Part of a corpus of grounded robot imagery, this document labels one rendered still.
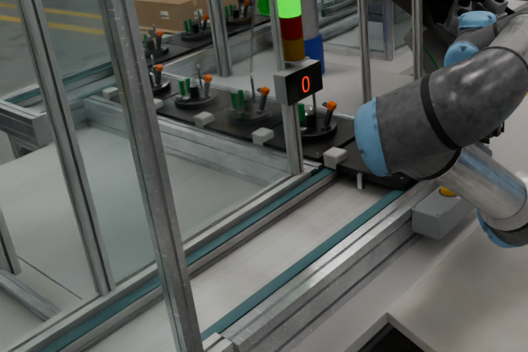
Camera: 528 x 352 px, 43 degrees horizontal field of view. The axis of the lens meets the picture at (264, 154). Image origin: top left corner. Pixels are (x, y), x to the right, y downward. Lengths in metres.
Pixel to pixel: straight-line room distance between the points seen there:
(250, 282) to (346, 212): 0.32
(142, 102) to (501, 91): 0.48
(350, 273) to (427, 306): 0.16
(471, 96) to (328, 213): 0.72
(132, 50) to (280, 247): 0.76
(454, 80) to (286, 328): 0.57
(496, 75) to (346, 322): 0.61
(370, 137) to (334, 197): 0.67
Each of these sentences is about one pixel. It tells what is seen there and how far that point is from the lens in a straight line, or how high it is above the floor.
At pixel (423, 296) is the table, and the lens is 1.42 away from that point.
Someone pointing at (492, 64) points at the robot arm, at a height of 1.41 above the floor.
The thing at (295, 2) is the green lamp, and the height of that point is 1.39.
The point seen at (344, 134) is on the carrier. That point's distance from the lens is 1.83.
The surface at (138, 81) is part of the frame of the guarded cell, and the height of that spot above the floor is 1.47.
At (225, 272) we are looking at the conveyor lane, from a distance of 1.43.
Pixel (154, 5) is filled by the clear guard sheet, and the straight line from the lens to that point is 1.30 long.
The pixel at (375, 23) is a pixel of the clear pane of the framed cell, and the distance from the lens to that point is 2.73.
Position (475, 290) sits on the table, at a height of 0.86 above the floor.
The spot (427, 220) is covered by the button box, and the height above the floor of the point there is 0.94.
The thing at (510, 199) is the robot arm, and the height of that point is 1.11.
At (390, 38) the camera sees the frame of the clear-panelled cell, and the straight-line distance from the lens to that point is 2.70.
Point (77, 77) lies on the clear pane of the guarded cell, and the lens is 0.81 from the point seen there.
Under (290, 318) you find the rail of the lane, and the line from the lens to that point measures 1.26.
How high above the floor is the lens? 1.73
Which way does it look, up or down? 26 degrees down
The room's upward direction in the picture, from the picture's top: 7 degrees counter-clockwise
